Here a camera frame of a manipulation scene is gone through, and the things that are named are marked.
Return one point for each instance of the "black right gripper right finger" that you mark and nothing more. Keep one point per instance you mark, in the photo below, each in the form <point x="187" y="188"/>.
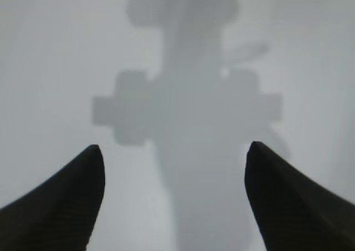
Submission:
<point x="292" y="211"/>

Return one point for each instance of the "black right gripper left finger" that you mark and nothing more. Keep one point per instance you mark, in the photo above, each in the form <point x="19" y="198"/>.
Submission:
<point x="59" y="214"/>

